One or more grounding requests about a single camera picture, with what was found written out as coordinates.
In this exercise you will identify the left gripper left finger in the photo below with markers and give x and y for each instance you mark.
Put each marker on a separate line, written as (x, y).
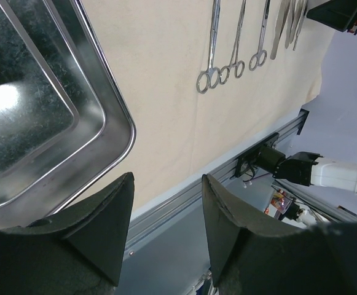
(78, 250)

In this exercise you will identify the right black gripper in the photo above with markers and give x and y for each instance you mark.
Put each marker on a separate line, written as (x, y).
(340, 15)

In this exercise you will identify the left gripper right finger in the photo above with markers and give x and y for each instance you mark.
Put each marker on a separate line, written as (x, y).
(253, 253)

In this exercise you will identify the steel tweezers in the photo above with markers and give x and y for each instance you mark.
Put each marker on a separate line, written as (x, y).
(295, 17)
(281, 21)

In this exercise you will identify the steel instrument tray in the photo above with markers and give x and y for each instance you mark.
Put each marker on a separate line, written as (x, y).
(63, 120)

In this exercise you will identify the steel surgical scissors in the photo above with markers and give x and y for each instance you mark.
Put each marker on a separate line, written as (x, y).
(209, 78)

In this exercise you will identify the beige surgical wrap cloth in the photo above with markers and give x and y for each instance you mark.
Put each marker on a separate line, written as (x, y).
(156, 50)

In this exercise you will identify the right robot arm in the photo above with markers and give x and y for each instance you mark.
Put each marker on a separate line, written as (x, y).
(306, 168)

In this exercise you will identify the front aluminium rail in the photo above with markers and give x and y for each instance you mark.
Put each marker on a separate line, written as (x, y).
(152, 219)

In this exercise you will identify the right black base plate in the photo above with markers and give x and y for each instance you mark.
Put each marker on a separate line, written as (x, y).
(246, 160)

